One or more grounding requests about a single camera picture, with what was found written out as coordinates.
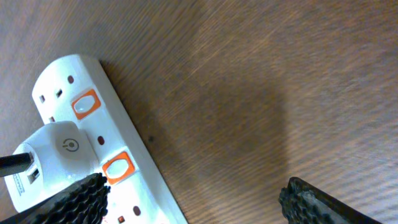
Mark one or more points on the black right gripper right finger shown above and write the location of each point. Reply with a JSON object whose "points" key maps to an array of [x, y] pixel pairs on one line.
{"points": [[302, 203]]}

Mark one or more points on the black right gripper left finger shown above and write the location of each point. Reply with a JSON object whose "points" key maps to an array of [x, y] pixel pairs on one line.
{"points": [[84, 201]]}

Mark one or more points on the white USB charger plug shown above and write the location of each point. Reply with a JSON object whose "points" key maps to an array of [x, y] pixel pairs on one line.
{"points": [[54, 157]]}

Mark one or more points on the white power strip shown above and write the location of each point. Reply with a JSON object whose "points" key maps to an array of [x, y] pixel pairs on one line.
{"points": [[75, 88]]}

